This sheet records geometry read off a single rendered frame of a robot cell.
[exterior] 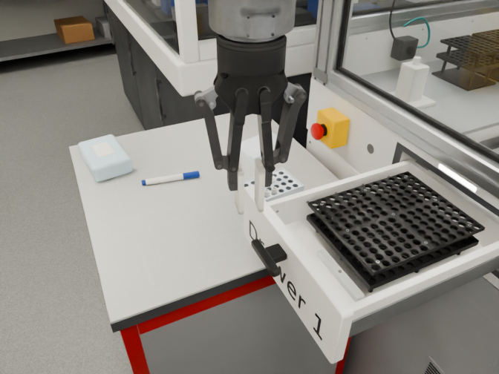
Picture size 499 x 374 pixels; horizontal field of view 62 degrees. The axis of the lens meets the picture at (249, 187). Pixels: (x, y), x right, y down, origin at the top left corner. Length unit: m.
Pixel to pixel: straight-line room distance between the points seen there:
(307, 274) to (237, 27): 0.33
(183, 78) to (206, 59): 0.09
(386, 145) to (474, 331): 0.39
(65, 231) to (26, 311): 0.46
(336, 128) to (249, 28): 0.57
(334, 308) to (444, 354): 0.50
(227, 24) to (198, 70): 0.90
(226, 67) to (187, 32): 0.83
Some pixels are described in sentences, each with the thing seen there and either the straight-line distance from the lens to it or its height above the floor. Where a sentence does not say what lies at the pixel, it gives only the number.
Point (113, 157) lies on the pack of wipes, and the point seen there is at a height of 0.80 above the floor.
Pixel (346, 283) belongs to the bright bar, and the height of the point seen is 0.85.
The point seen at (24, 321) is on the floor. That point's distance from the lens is 1.86.
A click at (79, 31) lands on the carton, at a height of 0.24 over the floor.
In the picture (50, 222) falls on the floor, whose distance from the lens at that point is 2.25.
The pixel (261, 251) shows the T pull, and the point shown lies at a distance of 0.61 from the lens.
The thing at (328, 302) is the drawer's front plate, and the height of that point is 0.92.
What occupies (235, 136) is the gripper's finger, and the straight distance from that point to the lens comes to 0.50.
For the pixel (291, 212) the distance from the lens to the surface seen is 0.75.
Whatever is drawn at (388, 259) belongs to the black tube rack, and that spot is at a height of 0.90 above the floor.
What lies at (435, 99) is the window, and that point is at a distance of 0.81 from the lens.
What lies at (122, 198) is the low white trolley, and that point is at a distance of 0.99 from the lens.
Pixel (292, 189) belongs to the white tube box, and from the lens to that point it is 0.92.
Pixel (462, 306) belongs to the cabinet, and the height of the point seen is 0.71.
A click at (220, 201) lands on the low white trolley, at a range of 0.94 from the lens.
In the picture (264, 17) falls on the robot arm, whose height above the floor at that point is 1.24.
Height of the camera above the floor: 1.35
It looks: 37 degrees down
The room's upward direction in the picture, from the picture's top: straight up
